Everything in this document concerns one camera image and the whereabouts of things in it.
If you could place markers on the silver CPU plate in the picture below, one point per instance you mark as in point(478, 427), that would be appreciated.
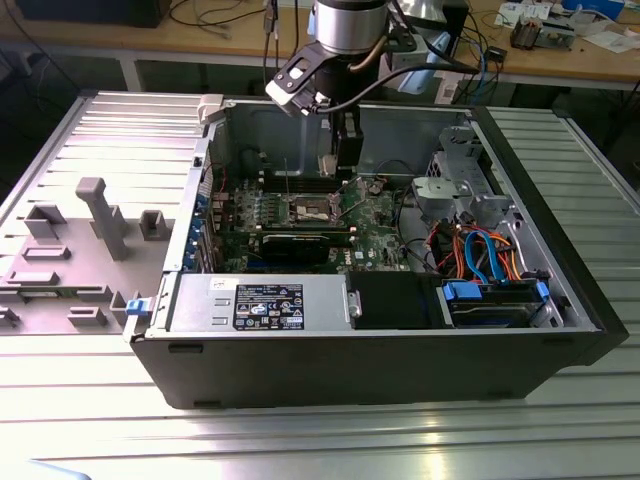
point(328, 166)

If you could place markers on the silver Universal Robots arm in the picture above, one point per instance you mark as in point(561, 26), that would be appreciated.
point(350, 25)

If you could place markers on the black RAM slot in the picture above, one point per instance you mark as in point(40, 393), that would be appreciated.
point(305, 177)
point(305, 187)

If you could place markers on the CPU socket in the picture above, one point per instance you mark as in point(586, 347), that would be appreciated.
point(312, 207)

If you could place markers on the black plastic cover block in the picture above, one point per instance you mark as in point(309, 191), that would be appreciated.
point(390, 300)

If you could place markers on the expansion slot blue retainer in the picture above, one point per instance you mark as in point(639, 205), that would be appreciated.
point(190, 255)

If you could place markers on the round coin cell battery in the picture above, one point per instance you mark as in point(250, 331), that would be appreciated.
point(375, 188)

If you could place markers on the green motherboard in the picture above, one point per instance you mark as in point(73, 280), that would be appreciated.
point(370, 235)

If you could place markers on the silver metal disk bay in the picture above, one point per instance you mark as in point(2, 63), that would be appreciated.
point(440, 192)

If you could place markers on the black graphics card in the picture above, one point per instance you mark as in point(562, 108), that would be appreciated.
point(295, 250)

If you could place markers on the upright black box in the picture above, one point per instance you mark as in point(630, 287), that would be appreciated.
point(457, 30)

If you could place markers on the small black adapter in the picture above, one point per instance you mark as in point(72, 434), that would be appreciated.
point(497, 54)

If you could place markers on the hard disk in blue carrier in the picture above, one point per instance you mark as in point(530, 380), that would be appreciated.
point(462, 291)

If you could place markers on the printed paper leaflets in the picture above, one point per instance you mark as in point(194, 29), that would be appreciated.
point(507, 12)

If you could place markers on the silver power supply unit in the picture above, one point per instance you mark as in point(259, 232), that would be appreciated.
point(200, 300)

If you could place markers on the copper coil transformer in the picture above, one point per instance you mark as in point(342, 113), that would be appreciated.
point(525, 32)

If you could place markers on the black open PC case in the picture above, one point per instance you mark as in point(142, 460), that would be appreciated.
point(350, 370)

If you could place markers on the small grey device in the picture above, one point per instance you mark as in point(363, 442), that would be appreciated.
point(557, 35)

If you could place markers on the blue case latch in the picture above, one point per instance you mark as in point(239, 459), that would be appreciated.
point(136, 307)

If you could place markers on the wooden desk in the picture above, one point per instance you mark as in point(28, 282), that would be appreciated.
point(100, 37)

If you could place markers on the flat blue box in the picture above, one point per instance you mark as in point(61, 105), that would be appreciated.
point(595, 6)

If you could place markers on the white paper sheet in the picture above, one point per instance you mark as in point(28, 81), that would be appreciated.
point(612, 41)

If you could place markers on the large black box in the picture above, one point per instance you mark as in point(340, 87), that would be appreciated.
point(90, 12)

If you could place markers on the grey parts rack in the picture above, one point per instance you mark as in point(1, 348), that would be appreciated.
point(75, 270)

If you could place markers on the green RAM stick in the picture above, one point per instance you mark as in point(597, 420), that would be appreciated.
point(45, 293)

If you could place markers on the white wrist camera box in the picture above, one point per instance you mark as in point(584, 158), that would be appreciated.
point(292, 82)

